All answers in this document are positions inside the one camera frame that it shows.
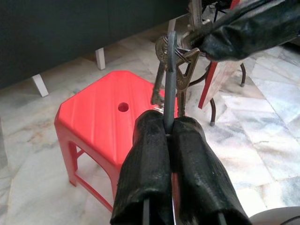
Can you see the white cabinet leg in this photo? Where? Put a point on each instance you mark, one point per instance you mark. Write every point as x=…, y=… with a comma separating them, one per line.
x=100, y=58
x=171, y=25
x=41, y=85

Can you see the red chair with metal legs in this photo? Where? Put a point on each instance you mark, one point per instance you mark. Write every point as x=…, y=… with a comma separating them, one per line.
x=205, y=89

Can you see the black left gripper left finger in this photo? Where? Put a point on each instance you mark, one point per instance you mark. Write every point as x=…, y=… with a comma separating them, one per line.
x=145, y=164

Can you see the dark grey cabinet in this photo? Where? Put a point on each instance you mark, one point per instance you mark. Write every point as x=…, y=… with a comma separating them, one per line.
x=58, y=35

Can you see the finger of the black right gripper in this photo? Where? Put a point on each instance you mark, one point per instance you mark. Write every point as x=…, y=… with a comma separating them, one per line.
x=246, y=10
x=253, y=35

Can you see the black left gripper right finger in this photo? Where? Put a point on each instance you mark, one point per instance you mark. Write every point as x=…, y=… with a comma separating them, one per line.
x=199, y=175

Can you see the red plastic stool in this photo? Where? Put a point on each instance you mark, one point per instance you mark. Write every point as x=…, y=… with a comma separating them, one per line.
x=93, y=112

